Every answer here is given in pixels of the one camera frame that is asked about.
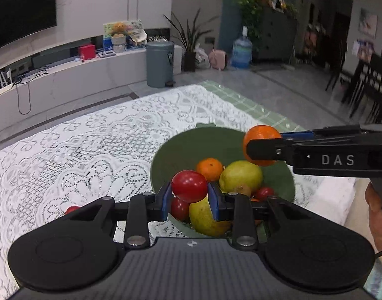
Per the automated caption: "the green colander bowl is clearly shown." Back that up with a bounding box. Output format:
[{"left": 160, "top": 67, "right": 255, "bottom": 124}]
[{"left": 149, "top": 122, "right": 297, "bottom": 239}]

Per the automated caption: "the orange mandarin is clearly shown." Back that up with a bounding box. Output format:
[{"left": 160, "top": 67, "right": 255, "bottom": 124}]
[
  {"left": 196, "top": 158, "right": 225, "bottom": 182},
  {"left": 242, "top": 125, "right": 282, "bottom": 167},
  {"left": 65, "top": 206, "right": 80, "bottom": 215}
]

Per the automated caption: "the red box on console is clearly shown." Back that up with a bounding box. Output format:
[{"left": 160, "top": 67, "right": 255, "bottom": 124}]
[{"left": 78, "top": 43, "right": 96, "bottom": 62}]

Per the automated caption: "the white lace tablecloth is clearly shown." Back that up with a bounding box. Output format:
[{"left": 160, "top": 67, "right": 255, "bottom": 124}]
[{"left": 0, "top": 84, "right": 357, "bottom": 300}]

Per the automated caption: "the grey trash bin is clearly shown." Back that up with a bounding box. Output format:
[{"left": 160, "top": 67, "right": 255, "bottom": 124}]
[{"left": 146, "top": 41, "right": 175, "bottom": 88}]

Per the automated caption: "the dark drawer cabinet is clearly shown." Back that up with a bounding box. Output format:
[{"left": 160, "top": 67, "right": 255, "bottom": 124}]
[{"left": 257, "top": 7, "right": 297, "bottom": 63}]

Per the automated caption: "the white plastic bag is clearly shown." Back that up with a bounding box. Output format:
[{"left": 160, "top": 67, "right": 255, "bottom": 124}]
[{"left": 194, "top": 43, "right": 211, "bottom": 69}]

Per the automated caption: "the brown pear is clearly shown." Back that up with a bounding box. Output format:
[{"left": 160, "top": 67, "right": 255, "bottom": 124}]
[{"left": 189, "top": 196, "right": 232, "bottom": 238}]

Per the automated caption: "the red cherry tomato top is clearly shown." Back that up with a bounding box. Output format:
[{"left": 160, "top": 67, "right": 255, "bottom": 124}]
[{"left": 171, "top": 170, "right": 209, "bottom": 203}]

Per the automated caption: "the stuffed toy pile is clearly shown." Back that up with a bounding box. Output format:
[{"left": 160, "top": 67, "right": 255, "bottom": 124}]
[{"left": 103, "top": 20, "right": 147, "bottom": 53}]

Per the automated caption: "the white wifi router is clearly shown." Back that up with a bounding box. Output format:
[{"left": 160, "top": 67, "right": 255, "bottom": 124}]
[{"left": 0, "top": 68, "right": 13, "bottom": 94}]

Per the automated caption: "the blue water jug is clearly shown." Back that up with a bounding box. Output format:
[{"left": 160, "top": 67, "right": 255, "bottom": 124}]
[{"left": 231, "top": 26, "right": 253, "bottom": 69}]

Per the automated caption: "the black dining chair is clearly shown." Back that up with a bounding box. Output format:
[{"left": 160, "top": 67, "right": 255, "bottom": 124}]
[{"left": 326, "top": 39, "right": 382, "bottom": 124}]

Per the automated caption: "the black hanging cable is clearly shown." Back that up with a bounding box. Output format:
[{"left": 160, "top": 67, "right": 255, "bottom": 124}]
[{"left": 14, "top": 68, "right": 49, "bottom": 116}]

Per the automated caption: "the person's right hand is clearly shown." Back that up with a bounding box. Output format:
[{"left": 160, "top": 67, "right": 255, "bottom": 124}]
[{"left": 365, "top": 183, "right": 382, "bottom": 251}]

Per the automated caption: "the white tv console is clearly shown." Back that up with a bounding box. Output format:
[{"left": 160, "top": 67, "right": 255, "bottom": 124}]
[{"left": 0, "top": 44, "right": 183, "bottom": 138}]

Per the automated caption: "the trailing ivy plant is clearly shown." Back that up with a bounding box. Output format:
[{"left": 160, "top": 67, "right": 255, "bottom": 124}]
[{"left": 234, "top": 0, "right": 298, "bottom": 45}]

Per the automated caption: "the red cherry tomato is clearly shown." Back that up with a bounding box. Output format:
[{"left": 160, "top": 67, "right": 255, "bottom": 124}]
[
  {"left": 171, "top": 197, "right": 190, "bottom": 222},
  {"left": 251, "top": 187, "right": 276, "bottom": 202},
  {"left": 171, "top": 170, "right": 209, "bottom": 203}
]

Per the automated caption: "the green grid table mat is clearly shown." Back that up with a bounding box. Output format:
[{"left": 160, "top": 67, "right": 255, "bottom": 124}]
[{"left": 199, "top": 80, "right": 305, "bottom": 132}]

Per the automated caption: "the pink small heater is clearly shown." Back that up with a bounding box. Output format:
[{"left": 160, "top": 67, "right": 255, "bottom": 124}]
[{"left": 209, "top": 49, "right": 228, "bottom": 71}]

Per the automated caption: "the large green pear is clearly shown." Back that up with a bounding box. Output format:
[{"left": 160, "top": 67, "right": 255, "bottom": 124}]
[{"left": 219, "top": 160, "right": 263, "bottom": 193}]

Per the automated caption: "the potted plant right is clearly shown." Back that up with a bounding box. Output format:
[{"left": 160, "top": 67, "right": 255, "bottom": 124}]
[{"left": 163, "top": 8, "right": 219, "bottom": 73}]

